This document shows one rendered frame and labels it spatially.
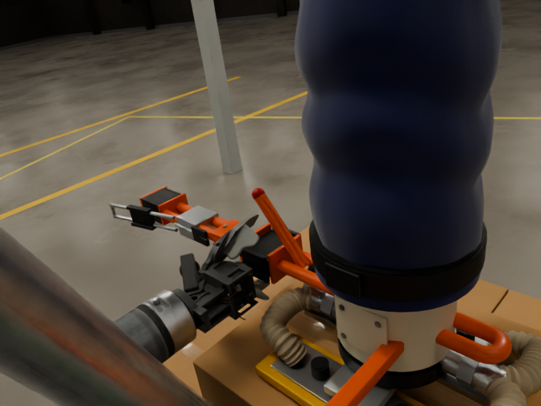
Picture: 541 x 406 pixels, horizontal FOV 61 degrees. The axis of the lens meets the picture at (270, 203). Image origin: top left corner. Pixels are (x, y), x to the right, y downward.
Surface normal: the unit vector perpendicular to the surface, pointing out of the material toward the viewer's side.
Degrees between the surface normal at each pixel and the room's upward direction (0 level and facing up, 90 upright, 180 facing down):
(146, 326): 32
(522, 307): 0
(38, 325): 89
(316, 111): 69
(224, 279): 0
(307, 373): 1
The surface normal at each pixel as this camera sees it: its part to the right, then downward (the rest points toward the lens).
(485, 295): -0.13, -0.88
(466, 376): -0.66, -0.09
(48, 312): 0.89, -0.02
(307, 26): -0.91, 0.11
